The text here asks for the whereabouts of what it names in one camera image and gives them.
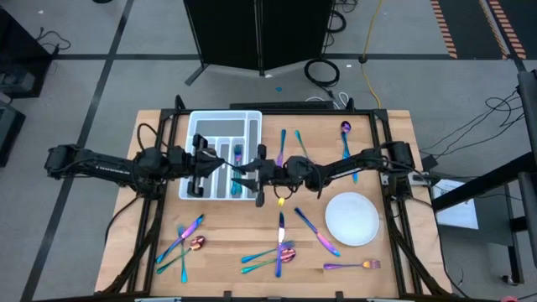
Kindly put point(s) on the silver mounting bracket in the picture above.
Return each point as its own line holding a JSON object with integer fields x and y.
{"x": 384, "y": 178}

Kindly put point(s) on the black equipment stand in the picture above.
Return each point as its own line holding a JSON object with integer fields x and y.
{"x": 529, "y": 126}

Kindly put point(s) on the white round plate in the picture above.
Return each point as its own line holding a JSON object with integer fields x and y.
{"x": 352, "y": 220}

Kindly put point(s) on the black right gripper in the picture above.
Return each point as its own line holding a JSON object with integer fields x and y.
{"x": 274, "y": 174}

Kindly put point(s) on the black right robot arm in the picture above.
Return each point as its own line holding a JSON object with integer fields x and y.
{"x": 348, "y": 161}

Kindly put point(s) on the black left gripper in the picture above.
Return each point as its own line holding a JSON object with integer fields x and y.
{"x": 197, "y": 163}

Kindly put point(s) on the red round object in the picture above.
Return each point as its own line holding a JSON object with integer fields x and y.
{"x": 509, "y": 299}

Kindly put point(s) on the white paper sheet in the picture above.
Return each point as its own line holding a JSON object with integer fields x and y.
{"x": 457, "y": 209}

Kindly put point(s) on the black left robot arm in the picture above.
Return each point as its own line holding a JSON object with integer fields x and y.
{"x": 105, "y": 165}

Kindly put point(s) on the black partition panel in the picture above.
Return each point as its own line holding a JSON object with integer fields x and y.
{"x": 251, "y": 33}

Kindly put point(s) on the iridescent rainbow spoon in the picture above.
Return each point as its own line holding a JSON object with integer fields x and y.
{"x": 300, "y": 140}
{"x": 288, "y": 255}
{"x": 197, "y": 242}
{"x": 345, "y": 126}

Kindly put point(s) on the black mat orange stripes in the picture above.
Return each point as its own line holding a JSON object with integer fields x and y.
{"x": 465, "y": 25}

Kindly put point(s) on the black cabinet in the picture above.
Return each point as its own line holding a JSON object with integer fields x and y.
{"x": 17, "y": 46}

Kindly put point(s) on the dark grey case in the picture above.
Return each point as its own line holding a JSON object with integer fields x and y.
{"x": 8, "y": 134}

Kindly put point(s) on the white plastic cutlery tray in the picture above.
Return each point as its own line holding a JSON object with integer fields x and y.
{"x": 218, "y": 128}

